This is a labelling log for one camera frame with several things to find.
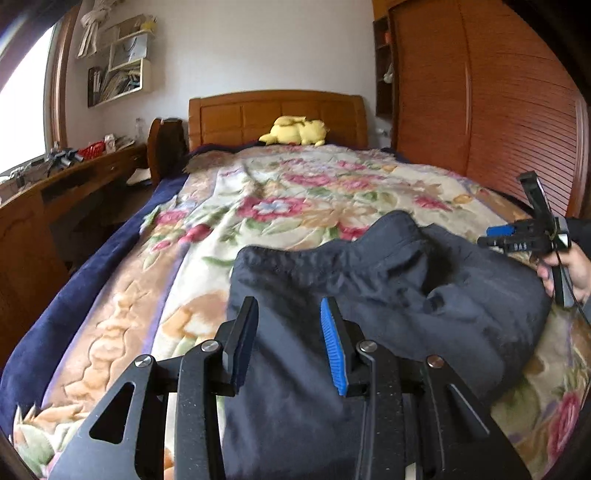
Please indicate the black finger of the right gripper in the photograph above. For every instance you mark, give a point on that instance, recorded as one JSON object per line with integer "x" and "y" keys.
{"x": 498, "y": 242}

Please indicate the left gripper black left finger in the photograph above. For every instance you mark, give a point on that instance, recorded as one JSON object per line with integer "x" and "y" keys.
{"x": 123, "y": 436}

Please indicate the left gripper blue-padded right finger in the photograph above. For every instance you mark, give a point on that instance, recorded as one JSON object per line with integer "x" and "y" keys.
{"x": 418, "y": 414}

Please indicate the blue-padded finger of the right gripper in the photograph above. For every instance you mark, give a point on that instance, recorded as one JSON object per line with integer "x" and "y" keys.
{"x": 501, "y": 230}

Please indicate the dark navy jacket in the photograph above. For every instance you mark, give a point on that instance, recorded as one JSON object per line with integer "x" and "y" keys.
{"x": 419, "y": 291}

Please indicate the person's right hand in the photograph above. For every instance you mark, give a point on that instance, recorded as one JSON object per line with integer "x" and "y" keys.
{"x": 579, "y": 269}

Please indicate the navy blue bed sheet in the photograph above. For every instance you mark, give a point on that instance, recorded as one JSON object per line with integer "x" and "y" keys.
{"x": 112, "y": 308}

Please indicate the wooden louvered wardrobe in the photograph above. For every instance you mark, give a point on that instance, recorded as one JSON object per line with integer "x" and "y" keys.
{"x": 470, "y": 87}

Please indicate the floral quilt bedspread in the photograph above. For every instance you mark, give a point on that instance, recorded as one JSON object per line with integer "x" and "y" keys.
{"x": 300, "y": 198}

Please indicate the wooden desk with cabinets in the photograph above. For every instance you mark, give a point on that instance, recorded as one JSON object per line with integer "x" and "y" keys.
{"x": 32, "y": 272}

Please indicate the yellow plush toy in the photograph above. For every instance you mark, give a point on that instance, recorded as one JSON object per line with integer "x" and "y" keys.
{"x": 293, "y": 130}

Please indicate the dark wooden chair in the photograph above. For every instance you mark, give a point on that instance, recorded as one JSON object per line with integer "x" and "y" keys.
{"x": 166, "y": 149}

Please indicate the red basket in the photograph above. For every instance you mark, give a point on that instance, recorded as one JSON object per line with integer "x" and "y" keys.
{"x": 92, "y": 151}

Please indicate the white carton on desk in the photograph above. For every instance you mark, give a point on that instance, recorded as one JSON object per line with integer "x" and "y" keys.
{"x": 109, "y": 143}

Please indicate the clear plastic bottle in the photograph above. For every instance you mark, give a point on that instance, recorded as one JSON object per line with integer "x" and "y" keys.
{"x": 139, "y": 130}

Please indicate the tied white curtain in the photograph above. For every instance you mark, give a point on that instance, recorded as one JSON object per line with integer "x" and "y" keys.
{"x": 91, "y": 23}

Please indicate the window with wooden frame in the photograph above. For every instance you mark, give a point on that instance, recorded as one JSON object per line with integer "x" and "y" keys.
{"x": 27, "y": 36}

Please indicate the white wall shelf unit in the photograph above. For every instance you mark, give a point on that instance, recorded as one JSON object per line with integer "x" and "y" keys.
{"x": 121, "y": 65}

